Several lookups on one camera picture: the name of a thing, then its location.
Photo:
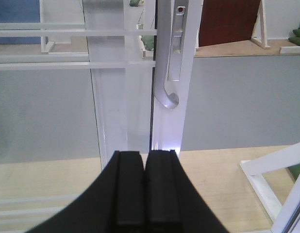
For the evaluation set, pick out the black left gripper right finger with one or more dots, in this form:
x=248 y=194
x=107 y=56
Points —
x=172 y=202

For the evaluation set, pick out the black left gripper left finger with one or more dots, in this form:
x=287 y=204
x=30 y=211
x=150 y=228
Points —
x=113 y=203

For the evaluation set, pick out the white curved door handle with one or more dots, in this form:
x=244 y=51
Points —
x=163 y=26

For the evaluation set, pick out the white framed sliding glass door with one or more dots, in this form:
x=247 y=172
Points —
x=150 y=125

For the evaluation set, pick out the white door lock plate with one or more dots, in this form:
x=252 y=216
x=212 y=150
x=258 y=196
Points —
x=175 y=56

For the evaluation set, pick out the brown wooden door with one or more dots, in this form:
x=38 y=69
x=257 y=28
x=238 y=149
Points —
x=225 y=21

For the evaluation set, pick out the light wooden base board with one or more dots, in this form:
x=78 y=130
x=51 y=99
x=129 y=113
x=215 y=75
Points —
x=32 y=192

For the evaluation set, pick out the green cushion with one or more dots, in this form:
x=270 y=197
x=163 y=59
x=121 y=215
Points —
x=294 y=171
x=296 y=38

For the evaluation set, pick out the fixed white framed glass panel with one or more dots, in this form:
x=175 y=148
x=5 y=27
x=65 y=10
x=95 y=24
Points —
x=65 y=98

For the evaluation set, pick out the far green cushion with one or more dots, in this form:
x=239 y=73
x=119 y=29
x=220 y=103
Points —
x=296 y=38

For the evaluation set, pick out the blue panel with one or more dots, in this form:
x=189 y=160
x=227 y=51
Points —
x=19 y=11

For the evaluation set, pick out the white door frame post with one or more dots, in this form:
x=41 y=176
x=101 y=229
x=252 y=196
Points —
x=289 y=212

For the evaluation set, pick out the white triangular support bracket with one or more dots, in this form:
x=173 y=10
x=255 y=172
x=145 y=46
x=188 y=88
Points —
x=270 y=179

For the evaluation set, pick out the far white triangular bracket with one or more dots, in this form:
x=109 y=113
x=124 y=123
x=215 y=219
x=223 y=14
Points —
x=259 y=33

